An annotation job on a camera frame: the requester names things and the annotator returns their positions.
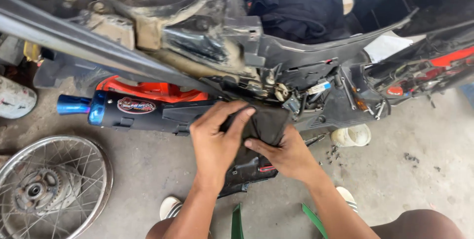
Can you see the person's left hand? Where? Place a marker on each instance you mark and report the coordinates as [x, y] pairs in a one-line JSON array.
[[213, 146]]

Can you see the person's right hand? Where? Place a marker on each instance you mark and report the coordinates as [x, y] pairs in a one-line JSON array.
[[287, 157]]

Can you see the black plastic panel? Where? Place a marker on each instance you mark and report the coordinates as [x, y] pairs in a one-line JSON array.
[[246, 170]]

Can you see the white plastic cup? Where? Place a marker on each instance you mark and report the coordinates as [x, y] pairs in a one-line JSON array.
[[351, 135]]

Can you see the green stool leg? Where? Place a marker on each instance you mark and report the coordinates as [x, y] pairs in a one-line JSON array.
[[237, 222]]

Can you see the orange scooter body panel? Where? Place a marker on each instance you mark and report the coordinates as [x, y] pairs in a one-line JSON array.
[[155, 90]]

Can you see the silver wrench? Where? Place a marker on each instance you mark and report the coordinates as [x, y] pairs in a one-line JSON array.
[[348, 92]]

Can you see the black exhaust with blue tip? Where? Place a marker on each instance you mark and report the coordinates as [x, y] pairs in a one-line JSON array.
[[122, 111]]

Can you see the dismantled black scooter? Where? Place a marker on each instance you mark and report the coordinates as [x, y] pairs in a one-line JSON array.
[[229, 28]]

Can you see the black cloth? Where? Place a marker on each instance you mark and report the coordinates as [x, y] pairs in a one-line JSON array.
[[300, 7]]

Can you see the white paper sheet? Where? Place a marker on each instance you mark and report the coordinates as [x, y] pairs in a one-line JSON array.
[[389, 45]]

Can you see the spoked motorcycle wheel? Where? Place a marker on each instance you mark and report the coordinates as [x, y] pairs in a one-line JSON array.
[[44, 191]]

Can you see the yellow object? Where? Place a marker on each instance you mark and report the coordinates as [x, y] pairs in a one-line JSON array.
[[32, 52]]

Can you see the white dirty container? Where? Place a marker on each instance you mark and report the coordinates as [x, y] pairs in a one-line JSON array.
[[14, 98]]

